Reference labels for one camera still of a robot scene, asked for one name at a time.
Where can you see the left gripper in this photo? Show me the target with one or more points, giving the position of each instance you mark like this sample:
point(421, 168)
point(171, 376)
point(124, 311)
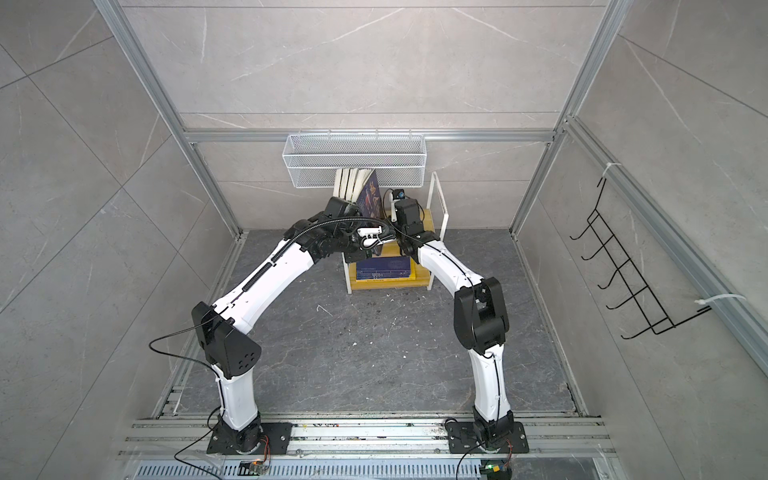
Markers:
point(358, 253)

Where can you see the navy book Mengxi label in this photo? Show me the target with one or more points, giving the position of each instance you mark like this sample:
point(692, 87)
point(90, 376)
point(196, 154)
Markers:
point(384, 267)

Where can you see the black wire hook rack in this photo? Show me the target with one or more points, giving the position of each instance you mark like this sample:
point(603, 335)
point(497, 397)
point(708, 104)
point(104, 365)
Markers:
point(655, 318)

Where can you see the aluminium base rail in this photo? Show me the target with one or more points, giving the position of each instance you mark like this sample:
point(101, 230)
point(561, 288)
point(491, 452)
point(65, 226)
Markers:
point(376, 445)

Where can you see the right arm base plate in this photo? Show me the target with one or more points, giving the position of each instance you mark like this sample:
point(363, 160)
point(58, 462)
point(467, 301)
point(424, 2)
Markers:
point(474, 437)

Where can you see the black wolf book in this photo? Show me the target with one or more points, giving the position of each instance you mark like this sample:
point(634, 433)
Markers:
point(349, 184)

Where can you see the purple guiguzi book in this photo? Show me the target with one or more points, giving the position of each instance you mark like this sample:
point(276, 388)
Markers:
point(359, 185)
point(369, 199)

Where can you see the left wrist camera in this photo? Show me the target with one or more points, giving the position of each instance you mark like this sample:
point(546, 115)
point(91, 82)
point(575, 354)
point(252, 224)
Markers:
point(371, 237)

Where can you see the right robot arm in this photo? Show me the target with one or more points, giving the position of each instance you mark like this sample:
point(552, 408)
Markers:
point(480, 320)

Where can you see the white wire mesh basket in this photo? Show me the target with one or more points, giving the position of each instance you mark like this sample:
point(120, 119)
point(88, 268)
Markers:
point(312, 159)

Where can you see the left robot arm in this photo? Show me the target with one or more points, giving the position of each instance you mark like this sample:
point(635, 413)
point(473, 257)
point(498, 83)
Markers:
point(223, 328)

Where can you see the purple Guiguzi book front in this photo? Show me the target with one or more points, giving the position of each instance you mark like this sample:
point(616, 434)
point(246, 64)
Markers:
point(359, 185)

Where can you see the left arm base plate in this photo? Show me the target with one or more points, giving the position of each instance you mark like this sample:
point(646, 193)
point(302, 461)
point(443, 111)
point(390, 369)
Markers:
point(253, 440)

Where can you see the yellow book on shelf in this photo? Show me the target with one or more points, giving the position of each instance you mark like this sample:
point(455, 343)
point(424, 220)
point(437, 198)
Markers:
point(413, 273)

